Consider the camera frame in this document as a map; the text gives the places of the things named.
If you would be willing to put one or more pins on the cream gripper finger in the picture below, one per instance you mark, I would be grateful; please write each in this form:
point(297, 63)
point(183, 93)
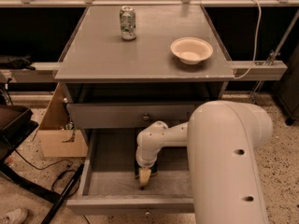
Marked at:
point(144, 177)

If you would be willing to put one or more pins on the green yellow sponge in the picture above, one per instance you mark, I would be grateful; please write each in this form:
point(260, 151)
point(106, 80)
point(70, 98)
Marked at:
point(154, 170)

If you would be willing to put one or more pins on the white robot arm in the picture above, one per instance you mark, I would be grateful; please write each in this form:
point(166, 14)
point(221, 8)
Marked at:
point(220, 138)

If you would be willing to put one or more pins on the open grey middle drawer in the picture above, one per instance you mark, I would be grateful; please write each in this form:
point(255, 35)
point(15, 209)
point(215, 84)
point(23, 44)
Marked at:
point(108, 185)

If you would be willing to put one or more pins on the round brass drawer knob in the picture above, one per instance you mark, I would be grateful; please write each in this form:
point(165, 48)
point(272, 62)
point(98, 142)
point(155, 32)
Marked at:
point(146, 117)

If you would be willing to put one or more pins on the closed grey top drawer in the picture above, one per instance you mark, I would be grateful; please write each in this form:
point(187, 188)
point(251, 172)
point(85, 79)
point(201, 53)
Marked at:
point(93, 116)

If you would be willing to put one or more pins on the grey drawer cabinet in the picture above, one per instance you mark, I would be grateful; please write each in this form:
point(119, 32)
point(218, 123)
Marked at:
point(117, 88)

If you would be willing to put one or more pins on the cardboard box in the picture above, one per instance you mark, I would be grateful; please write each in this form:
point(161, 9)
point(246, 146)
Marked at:
point(58, 136)

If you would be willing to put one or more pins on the white paper bowl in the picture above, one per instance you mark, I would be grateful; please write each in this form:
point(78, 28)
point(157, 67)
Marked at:
point(191, 50)

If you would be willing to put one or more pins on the white shoe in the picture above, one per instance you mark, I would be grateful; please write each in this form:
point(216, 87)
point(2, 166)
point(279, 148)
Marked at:
point(16, 216)

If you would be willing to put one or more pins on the black chair base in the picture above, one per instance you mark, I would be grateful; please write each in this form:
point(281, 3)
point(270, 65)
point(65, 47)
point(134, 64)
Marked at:
point(15, 126)

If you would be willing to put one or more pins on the green white soda can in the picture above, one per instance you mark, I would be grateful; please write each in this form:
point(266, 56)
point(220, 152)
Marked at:
point(127, 23)

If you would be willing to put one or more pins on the grey metal rail frame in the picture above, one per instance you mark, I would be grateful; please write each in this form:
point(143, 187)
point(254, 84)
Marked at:
point(258, 69)

